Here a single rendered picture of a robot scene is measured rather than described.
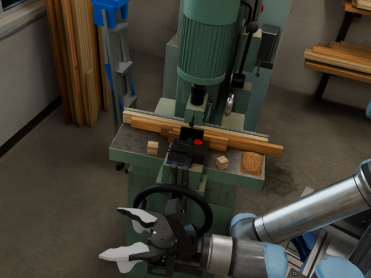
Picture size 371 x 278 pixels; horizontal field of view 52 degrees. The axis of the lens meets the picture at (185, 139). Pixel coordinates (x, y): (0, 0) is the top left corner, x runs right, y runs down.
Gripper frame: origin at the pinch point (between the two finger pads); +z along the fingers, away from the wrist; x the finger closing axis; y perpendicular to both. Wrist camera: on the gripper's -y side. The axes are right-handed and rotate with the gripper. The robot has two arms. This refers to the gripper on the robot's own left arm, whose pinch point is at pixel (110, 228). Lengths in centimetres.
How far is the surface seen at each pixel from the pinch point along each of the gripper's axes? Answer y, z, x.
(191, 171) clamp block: 21, -14, 53
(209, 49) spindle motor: -19, -14, 66
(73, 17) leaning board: 11, 78, 189
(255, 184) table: 29, -39, 62
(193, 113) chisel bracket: 9, -12, 73
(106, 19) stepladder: -2, 43, 145
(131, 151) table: 25, 10, 66
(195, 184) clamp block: 27, -16, 54
